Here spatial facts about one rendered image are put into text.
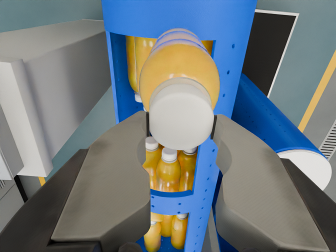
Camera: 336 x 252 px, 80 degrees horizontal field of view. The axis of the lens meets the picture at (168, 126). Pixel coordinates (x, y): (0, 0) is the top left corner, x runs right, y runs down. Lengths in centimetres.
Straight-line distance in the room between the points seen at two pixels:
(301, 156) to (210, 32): 55
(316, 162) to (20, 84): 85
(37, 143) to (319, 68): 183
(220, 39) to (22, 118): 46
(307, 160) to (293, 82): 115
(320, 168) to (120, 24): 74
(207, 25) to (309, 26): 150
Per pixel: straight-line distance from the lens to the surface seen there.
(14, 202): 279
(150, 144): 54
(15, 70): 54
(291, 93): 191
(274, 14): 152
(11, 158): 64
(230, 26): 35
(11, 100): 57
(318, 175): 86
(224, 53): 35
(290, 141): 78
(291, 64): 181
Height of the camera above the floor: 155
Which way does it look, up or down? 59 degrees down
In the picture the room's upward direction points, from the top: 176 degrees counter-clockwise
